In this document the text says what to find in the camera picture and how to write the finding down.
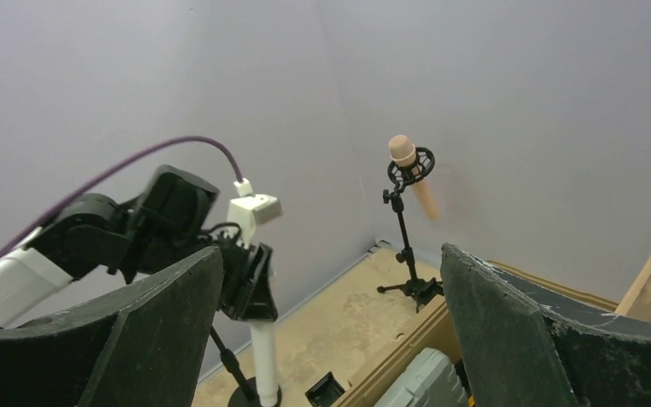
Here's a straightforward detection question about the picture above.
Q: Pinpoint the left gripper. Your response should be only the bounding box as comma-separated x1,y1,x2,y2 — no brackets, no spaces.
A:
204,222,278,322

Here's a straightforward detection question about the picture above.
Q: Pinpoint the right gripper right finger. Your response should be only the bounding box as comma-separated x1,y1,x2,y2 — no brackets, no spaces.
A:
441,243,651,406

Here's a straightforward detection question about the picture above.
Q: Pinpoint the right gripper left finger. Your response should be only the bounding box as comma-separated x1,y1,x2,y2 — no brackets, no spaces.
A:
0,247,224,406

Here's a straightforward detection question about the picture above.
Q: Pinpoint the white microphone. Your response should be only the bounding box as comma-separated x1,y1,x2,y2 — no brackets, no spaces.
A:
250,322,279,407

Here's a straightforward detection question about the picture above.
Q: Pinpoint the pink microphone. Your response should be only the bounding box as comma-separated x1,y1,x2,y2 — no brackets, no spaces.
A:
387,135,439,220

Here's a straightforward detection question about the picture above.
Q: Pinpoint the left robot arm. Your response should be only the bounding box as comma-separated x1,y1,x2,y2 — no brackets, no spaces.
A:
0,165,282,326

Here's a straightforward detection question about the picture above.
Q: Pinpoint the round base stand left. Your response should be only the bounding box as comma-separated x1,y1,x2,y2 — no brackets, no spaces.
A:
209,327,282,406

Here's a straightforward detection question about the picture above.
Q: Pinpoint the black tripod mic stand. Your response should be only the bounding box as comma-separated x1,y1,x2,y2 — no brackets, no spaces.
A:
376,146,446,314

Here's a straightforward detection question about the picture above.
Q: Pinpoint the grey plastic case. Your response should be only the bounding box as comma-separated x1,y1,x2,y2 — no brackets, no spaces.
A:
375,348,468,407

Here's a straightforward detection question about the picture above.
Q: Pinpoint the black toolbox latch front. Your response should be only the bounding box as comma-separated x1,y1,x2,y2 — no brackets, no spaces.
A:
304,371,346,407

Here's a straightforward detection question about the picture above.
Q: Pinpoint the tan plastic toolbox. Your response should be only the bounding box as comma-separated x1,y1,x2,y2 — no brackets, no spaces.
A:
337,244,651,406

